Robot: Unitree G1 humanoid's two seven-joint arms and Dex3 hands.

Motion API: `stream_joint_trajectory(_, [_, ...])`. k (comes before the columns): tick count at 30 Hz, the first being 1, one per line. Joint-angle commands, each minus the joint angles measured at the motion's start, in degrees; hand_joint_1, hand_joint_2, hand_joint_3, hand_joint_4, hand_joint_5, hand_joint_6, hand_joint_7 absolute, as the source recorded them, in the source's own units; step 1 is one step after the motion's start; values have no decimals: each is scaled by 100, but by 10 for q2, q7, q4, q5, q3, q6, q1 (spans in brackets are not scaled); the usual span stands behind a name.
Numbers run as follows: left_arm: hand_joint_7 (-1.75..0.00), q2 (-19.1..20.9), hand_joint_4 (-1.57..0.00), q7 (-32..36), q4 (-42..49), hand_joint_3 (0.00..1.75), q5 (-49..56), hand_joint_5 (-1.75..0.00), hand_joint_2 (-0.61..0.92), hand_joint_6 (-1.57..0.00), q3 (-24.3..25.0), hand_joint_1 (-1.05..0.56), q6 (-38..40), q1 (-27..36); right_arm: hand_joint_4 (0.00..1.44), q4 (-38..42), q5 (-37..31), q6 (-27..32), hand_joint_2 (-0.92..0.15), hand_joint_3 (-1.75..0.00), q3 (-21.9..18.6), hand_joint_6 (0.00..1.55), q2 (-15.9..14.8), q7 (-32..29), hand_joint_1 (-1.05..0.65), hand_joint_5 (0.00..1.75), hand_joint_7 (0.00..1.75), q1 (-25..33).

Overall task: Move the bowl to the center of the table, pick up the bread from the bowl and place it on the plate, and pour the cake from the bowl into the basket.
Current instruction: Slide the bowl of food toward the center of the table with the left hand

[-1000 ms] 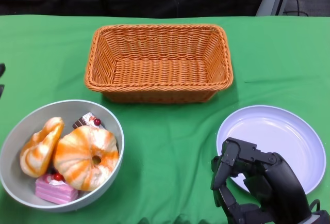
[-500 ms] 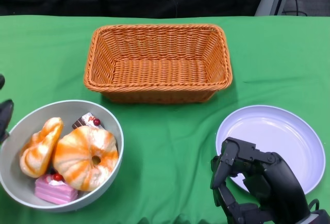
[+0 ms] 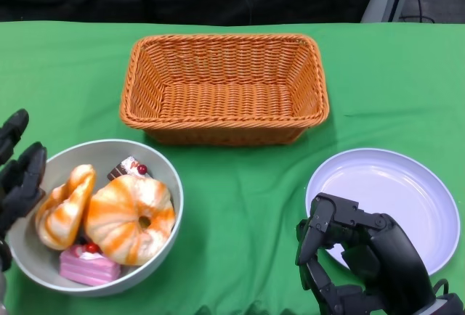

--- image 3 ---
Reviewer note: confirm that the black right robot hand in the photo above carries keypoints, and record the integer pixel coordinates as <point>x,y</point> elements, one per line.
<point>392,257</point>

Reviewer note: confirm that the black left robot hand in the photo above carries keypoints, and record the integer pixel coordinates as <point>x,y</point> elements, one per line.
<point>22,184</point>

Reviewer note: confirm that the elongated orange striped bread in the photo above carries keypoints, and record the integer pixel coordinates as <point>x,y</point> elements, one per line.
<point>63,209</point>

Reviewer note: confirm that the grey round bowl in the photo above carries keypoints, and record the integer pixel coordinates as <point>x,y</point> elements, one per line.
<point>105,153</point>

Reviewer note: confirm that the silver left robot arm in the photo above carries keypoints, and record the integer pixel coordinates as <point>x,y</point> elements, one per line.
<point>1,293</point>

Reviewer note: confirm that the white round plate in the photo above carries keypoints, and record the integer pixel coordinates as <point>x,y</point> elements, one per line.
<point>385,184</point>

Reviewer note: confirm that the chocolate cake slice with cherry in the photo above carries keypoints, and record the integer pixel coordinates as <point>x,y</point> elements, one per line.
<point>125,168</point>

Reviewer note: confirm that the pink layered cake slice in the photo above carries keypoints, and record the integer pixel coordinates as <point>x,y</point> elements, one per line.
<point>83,269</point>

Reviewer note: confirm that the orange wicker basket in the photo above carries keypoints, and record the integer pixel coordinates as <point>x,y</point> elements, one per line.
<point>225,101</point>

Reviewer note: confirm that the green tablecloth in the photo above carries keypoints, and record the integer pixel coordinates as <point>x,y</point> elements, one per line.
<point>381,75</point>

